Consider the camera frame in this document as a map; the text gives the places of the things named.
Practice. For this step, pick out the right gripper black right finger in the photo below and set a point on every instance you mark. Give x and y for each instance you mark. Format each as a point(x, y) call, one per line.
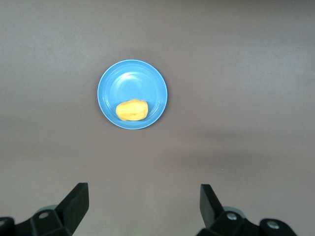
point(211, 214)

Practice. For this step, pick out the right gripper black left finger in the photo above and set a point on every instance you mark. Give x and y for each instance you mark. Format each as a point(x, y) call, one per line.
point(71, 209)

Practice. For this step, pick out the yellow potato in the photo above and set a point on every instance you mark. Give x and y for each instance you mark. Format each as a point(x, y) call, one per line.
point(132, 110)

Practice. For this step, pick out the blue round plate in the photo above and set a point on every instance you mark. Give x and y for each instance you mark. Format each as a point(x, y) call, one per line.
point(133, 81)

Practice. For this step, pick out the brown table cover sheet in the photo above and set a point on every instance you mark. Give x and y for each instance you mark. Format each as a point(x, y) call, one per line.
point(233, 73)

